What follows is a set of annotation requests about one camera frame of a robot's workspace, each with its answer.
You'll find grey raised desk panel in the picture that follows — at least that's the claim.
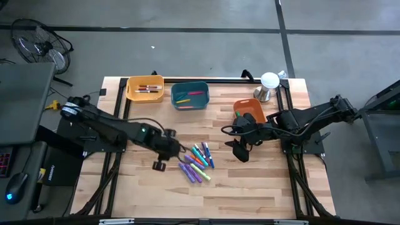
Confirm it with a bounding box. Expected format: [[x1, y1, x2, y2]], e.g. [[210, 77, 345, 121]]
[[0, 61, 56, 147]]

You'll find white dark capped marker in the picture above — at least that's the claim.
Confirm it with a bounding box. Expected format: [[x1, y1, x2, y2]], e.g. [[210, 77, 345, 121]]
[[193, 143, 207, 159]]

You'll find black controller box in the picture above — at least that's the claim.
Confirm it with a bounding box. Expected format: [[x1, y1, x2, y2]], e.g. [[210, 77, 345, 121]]
[[56, 120, 94, 148]]

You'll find yellow black card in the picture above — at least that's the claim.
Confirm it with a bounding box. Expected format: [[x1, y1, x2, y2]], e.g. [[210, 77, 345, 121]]
[[36, 167, 47, 184]]

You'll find black computer mouse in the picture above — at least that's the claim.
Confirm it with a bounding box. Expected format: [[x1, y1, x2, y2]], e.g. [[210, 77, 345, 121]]
[[4, 171, 29, 206]]

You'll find orange plastic bin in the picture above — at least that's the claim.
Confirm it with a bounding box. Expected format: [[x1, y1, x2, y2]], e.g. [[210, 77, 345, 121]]
[[232, 98, 268, 124]]

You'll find black box white logo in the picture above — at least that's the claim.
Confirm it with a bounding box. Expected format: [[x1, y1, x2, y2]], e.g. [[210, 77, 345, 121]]
[[42, 146, 86, 188]]

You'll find teal highlighter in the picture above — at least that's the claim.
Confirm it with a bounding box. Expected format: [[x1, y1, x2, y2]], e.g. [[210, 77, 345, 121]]
[[191, 147, 210, 167]]

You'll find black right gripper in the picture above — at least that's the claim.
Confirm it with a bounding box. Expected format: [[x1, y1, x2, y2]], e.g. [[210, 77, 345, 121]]
[[224, 112, 273, 163]]

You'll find dark grey desk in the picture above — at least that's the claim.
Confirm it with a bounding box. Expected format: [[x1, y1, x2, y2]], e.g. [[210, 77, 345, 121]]
[[0, 140, 48, 223]]

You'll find teal plastic bin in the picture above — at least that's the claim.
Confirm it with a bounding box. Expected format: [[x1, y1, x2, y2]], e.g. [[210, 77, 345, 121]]
[[171, 80, 211, 111]]

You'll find blue white marker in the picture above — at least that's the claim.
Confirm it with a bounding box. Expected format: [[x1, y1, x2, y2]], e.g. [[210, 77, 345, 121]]
[[204, 142, 216, 169]]

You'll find black backlit keyboard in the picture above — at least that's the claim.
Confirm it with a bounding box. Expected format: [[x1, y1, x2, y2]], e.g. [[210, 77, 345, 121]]
[[0, 146, 15, 179]]

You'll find yellow plastic bin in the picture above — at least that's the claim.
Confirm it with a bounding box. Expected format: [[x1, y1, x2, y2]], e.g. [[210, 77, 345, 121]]
[[125, 74, 165, 104]]

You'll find purple highlighter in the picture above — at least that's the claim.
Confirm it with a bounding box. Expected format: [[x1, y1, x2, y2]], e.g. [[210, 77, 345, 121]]
[[178, 161, 196, 184], [184, 155, 206, 171], [183, 162, 203, 184]]

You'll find black floor fan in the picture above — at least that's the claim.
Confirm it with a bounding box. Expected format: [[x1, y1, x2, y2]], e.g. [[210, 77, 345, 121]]
[[10, 17, 75, 88]]

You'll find light green highlighter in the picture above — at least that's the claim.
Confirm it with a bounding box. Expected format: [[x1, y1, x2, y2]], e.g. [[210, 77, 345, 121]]
[[189, 162, 211, 182]]

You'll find silver metal bracket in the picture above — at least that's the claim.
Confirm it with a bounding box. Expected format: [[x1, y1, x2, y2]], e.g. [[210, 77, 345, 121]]
[[273, 219, 309, 225], [98, 218, 135, 225]]

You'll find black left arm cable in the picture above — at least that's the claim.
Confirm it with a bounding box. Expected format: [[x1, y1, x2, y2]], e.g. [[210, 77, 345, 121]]
[[123, 117, 171, 138]]

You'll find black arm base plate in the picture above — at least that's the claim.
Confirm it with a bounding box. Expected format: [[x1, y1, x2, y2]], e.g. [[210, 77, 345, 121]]
[[279, 129, 331, 156], [83, 131, 129, 154]]

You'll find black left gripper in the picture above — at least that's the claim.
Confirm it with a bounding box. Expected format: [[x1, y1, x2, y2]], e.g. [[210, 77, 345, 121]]
[[149, 127, 184, 172]]

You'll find dark grey metal cart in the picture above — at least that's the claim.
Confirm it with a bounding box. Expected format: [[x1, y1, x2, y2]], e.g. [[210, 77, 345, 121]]
[[344, 79, 400, 183]]

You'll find yellow power plug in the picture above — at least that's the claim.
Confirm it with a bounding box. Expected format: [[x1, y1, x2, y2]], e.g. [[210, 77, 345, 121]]
[[44, 99, 61, 112]]

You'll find black aluminium table frame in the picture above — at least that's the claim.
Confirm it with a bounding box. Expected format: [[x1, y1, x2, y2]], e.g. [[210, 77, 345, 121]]
[[70, 69, 337, 225]]

